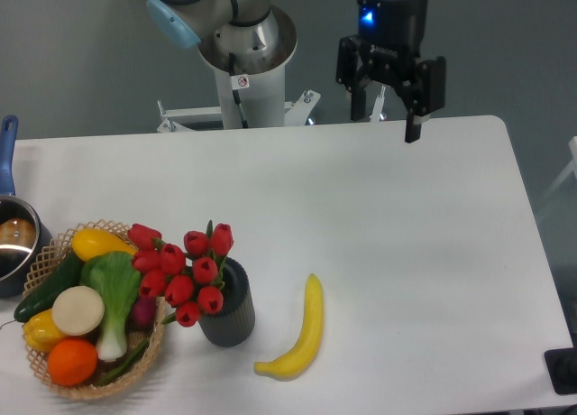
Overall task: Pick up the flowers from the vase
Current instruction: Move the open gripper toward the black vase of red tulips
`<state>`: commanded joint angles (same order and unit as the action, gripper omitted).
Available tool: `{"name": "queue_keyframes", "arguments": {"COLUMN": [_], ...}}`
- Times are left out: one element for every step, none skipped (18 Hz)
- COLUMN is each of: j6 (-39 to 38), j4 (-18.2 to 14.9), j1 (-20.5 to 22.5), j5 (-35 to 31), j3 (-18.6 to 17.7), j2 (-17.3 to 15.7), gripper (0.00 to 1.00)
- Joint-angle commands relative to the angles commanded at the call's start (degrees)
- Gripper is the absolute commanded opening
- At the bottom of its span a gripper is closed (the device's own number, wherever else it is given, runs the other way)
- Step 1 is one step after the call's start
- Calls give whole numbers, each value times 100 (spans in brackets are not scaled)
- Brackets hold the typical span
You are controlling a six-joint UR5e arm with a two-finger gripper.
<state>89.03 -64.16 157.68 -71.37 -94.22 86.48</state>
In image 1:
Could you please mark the green bok choy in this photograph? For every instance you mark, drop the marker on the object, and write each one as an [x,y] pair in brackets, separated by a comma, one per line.
[113,277]

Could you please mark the woven wicker basket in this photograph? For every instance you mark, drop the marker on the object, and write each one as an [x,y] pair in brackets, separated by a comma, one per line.
[46,262]

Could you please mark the white frame at right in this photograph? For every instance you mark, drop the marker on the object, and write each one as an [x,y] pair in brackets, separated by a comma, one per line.
[568,171]

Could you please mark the dark grey ribbed vase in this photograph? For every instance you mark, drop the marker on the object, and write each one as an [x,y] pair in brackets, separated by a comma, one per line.
[234,323]

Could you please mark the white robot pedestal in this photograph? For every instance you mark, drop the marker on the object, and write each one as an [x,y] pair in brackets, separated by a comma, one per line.
[249,65]

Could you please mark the green cucumber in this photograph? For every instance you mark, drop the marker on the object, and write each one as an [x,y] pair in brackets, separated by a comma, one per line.
[65,276]

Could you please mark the yellow squash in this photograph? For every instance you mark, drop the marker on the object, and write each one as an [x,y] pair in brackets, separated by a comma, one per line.
[89,243]

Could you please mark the green chili pepper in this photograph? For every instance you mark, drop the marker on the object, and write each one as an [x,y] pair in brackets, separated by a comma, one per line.
[121,369]

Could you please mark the blue handled saucepan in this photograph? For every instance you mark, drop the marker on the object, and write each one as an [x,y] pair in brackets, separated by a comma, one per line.
[23,235]

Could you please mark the black device at edge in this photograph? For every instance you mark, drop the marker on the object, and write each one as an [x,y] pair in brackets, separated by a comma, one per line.
[561,366]

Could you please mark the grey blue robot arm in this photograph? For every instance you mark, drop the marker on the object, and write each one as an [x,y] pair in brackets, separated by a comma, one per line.
[187,22]

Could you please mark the beige round bun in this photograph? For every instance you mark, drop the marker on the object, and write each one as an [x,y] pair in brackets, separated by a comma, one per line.
[77,311]

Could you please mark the red tulip bouquet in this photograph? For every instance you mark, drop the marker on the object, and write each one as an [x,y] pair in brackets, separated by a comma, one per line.
[190,278]

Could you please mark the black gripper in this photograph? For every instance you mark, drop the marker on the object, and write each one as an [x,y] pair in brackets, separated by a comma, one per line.
[386,49]

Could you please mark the orange fruit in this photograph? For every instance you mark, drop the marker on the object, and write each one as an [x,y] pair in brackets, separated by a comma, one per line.
[72,361]

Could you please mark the yellow bell pepper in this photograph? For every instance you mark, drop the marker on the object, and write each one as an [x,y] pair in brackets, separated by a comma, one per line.
[40,332]

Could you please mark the purple red onion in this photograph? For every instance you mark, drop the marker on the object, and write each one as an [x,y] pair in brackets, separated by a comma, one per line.
[143,312]

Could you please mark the yellow banana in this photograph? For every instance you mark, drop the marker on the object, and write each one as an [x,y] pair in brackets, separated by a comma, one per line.
[302,354]

